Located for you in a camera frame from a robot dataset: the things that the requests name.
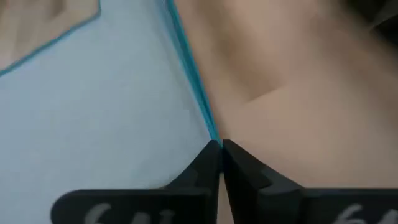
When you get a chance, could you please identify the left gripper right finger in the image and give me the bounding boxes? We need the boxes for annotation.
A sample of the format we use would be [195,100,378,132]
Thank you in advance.
[222,139,398,224]

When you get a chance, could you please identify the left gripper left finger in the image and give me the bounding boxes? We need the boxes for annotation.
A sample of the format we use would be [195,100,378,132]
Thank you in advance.
[51,139,222,224]

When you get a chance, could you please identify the blue microfiber towel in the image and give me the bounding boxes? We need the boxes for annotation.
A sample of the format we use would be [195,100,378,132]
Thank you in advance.
[0,0,223,224]

